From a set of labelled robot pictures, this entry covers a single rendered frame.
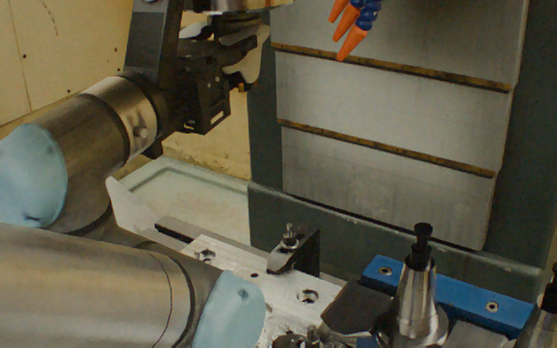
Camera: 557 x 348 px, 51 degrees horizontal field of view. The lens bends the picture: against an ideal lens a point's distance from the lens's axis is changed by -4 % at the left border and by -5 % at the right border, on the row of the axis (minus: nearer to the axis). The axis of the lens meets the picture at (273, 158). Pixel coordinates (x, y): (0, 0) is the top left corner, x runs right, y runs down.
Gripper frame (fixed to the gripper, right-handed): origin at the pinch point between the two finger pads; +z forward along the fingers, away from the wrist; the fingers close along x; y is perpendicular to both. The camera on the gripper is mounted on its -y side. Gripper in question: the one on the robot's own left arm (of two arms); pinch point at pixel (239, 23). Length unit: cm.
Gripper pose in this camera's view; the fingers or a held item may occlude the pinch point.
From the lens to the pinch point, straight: 71.1
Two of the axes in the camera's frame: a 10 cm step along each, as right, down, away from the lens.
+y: 0.6, 8.6, 5.1
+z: 4.8, -4.7, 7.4
